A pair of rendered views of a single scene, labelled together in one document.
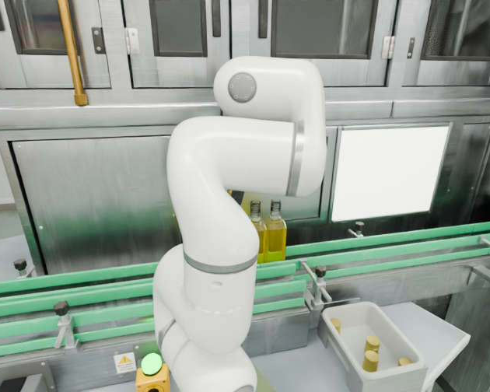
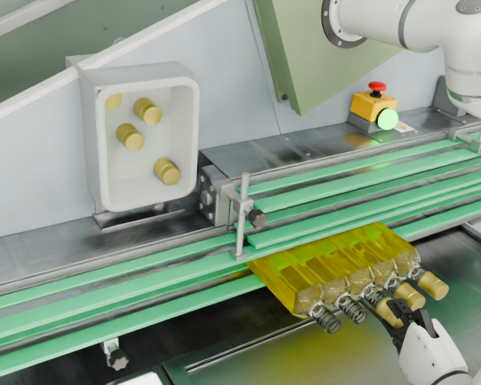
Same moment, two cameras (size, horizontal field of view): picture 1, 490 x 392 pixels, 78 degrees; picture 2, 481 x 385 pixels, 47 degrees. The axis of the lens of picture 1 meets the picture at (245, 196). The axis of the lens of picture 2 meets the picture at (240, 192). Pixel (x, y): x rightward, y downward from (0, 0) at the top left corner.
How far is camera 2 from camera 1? 79 cm
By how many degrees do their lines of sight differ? 51
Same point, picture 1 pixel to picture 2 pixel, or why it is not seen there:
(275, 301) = (282, 187)
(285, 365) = (234, 123)
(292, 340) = (227, 153)
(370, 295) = (79, 237)
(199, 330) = not seen: outside the picture
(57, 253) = (472, 248)
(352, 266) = (138, 270)
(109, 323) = (440, 152)
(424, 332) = not seen: outside the picture
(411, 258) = (3, 308)
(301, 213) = (223, 365)
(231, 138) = not seen: outside the picture
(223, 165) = not seen: outside the picture
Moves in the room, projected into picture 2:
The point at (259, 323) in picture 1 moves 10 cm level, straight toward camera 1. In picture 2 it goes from (291, 161) to (309, 113)
